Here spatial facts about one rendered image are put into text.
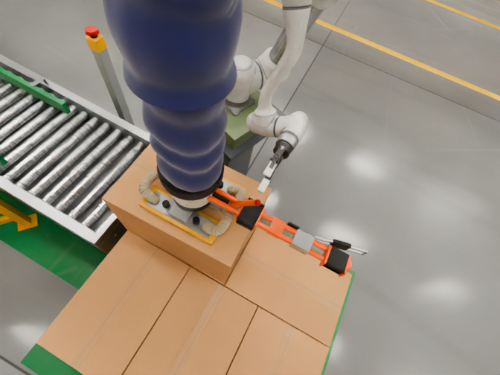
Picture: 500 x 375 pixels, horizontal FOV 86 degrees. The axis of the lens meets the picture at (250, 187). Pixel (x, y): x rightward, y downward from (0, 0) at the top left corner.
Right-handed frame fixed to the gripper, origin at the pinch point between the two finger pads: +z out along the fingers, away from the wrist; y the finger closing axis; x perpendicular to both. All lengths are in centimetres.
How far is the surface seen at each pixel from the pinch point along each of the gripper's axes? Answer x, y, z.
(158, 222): 30.1, 13.3, 31.9
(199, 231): 13.4, 10.1, 27.8
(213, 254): 4.2, 13.2, 32.2
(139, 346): 16, 53, 75
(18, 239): 136, 108, 67
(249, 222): -2.9, -2.9, 19.5
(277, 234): -13.5, -1.9, 17.9
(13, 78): 173, 45, -9
